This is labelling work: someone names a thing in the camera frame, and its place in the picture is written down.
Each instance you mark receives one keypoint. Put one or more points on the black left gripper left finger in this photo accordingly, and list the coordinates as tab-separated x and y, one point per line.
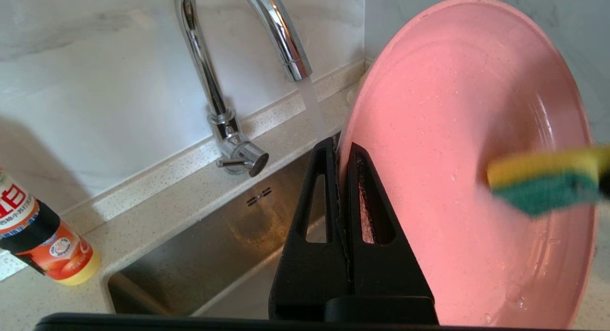
310	283

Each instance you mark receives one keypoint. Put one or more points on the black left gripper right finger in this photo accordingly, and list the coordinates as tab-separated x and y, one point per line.
386	283

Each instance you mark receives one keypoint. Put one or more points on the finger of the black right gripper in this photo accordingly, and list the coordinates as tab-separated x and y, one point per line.
605	184

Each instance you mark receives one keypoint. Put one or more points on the yellow green sponge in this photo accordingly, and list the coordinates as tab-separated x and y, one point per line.
543	183

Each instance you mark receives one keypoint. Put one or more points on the pink plate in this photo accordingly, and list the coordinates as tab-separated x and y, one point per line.
452	130

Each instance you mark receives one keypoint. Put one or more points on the chrome gooseneck faucet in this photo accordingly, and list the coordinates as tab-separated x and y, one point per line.
214	97

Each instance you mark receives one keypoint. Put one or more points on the yellow orange dish soap bottle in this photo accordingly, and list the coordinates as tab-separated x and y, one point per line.
52	245

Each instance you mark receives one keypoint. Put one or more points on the stainless steel sink basin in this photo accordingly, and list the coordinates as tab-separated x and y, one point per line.
205	254

